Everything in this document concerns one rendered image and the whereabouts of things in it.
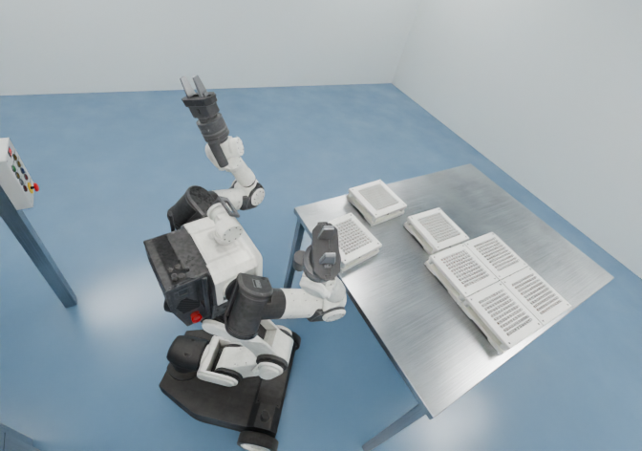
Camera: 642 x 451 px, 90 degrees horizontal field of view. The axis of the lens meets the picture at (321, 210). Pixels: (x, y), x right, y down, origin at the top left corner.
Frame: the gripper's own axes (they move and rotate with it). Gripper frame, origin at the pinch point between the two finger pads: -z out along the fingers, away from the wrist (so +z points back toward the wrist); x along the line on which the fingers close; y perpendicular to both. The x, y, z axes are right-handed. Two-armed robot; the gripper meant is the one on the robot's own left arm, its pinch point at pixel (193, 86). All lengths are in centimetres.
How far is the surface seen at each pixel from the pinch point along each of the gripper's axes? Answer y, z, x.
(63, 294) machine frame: 48, 97, -126
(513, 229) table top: -88, 133, 105
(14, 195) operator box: 34, 28, -94
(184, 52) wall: -227, 49, -248
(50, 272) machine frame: 45, 77, -117
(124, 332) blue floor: 48, 125, -96
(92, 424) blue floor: 90, 128, -74
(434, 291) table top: -17, 109, 70
